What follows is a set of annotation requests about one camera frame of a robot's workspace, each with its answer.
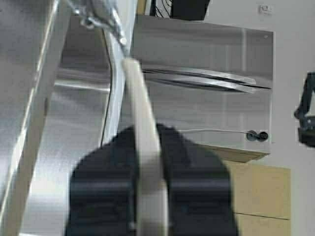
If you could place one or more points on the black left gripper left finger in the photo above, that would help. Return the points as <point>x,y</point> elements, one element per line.
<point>102,190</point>

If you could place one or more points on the wooden lower cabinet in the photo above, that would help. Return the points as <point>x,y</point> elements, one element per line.
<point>261,194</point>

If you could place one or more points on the white frying pan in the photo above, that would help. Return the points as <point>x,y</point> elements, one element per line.
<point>152,193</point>

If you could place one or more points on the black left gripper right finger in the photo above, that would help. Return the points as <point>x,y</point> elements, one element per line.
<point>200,189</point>

